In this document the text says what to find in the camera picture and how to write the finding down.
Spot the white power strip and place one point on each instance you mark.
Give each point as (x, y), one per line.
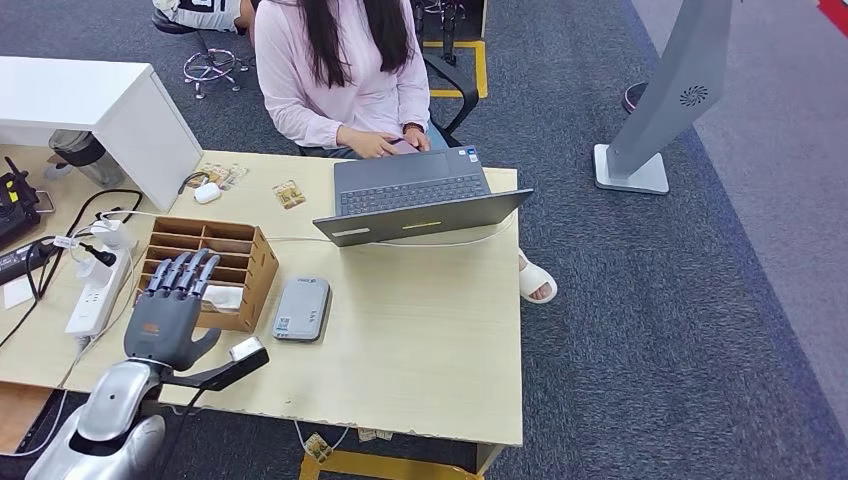
(95, 298)

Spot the white power plug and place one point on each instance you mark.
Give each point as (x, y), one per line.
(93, 272)

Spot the person's left hand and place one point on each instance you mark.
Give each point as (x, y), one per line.
(417, 136)

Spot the white cabinet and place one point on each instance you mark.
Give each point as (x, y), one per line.
(77, 94)

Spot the black power brick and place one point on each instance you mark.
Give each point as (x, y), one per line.
(20, 263)

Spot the small paper label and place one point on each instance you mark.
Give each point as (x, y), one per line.
(375, 435)

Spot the white paper note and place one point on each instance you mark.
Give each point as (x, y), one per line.
(17, 293)

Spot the grey tumbler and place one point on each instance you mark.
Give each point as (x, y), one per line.
(86, 156)

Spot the person's right forearm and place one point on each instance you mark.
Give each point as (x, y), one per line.
(314, 132)

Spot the black camera bracket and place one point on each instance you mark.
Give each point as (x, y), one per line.
(212, 379)

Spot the wooden compartment organizer box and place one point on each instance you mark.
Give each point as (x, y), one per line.
(255, 278)

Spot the black remote controller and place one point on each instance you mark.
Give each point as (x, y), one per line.
(16, 206)

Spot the white earbuds case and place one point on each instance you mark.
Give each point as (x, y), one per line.
(206, 193)

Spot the pile of patterned cards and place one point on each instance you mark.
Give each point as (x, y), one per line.
(228, 174)

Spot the hanging patterned tag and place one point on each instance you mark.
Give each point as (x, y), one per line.
(318, 448)

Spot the dark round base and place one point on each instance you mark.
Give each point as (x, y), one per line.
(632, 99)

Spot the white slipper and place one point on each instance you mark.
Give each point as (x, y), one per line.
(534, 279)

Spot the pink smartphone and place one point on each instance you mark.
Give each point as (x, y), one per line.
(404, 148)

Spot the yellow floor tape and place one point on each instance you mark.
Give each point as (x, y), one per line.
(371, 468)

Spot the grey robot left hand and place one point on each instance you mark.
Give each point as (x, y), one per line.
(162, 324)

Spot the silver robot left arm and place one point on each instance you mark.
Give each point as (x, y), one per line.
(106, 417)

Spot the white charger adapter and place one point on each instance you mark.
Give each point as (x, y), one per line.
(112, 233)

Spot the grey laptop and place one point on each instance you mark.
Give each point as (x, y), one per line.
(405, 172)

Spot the red object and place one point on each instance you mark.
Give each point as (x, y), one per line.
(835, 6)

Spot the white paper card sleeve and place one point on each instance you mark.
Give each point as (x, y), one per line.
(224, 298)

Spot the grey kiosk stand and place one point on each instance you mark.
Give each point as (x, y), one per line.
(669, 79)

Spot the patterned ID card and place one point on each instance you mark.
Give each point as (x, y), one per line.
(289, 194)

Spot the person's right hand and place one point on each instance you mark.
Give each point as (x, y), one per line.
(371, 142)

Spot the black equipment stand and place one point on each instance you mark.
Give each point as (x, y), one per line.
(450, 26)

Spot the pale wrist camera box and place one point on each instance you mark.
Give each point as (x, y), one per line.
(246, 348)

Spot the person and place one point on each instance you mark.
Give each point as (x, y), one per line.
(201, 13)
(358, 93)

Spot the black power plug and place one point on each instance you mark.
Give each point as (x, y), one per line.
(101, 255)

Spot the person's left forearm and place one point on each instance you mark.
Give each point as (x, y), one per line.
(416, 104)

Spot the black stool chrome base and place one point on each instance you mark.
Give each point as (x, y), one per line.
(210, 66)

